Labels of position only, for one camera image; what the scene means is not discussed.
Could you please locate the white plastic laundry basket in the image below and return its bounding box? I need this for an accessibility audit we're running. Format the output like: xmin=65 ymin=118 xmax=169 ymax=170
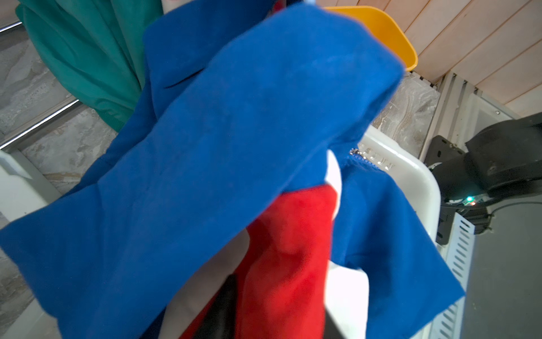
xmin=357 ymin=124 xmax=442 ymax=339

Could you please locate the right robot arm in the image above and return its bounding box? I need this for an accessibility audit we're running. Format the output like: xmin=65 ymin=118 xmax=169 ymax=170
xmin=424 ymin=113 xmax=541 ymax=245

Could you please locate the yellow plastic tray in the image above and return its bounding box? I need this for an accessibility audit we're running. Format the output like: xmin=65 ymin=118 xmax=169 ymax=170
xmin=325 ymin=6 xmax=419 ymax=71

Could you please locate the blue red white jacket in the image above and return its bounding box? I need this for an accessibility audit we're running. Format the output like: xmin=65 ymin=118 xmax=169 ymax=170
xmin=1 ymin=1 xmax=464 ymax=338

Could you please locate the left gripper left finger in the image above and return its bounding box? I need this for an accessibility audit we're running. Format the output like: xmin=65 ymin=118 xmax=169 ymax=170
xmin=193 ymin=275 xmax=238 ymax=339

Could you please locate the white clothes rack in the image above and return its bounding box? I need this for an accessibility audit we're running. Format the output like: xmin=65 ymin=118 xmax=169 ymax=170
xmin=1 ymin=22 xmax=95 ymax=225

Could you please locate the green jacket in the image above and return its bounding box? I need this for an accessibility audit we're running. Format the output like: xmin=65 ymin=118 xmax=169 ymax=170
xmin=16 ymin=0 xmax=163 ymax=131

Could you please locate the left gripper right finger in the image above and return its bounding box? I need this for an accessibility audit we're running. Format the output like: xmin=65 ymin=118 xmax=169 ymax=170
xmin=323 ymin=308 xmax=344 ymax=339

